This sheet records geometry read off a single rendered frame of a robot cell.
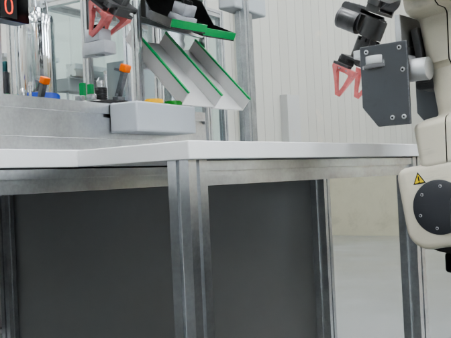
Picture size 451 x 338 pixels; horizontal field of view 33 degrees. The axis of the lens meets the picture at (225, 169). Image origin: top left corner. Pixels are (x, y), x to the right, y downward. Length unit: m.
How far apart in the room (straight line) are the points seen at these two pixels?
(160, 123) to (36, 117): 0.29
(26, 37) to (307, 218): 1.17
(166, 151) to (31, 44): 1.62
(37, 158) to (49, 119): 0.16
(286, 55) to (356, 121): 1.94
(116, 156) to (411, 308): 0.93
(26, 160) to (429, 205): 0.74
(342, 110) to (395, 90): 9.44
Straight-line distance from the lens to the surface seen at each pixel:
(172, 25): 1.96
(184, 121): 1.64
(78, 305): 2.91
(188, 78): 2.08
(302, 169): 1.47
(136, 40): 2.00
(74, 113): 1.48
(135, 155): 1.24
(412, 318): 1.93
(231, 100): 2.15
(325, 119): 10.51
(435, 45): 1.53
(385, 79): 1.51
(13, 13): 1.78
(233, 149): 1.25
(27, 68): 2.76
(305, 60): 10.22
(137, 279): 2.72
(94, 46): 1.80
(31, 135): 1.38
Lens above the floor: 0.80
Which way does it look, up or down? 1 degrees up
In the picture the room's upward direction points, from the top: 3 degrees counter-clockwise
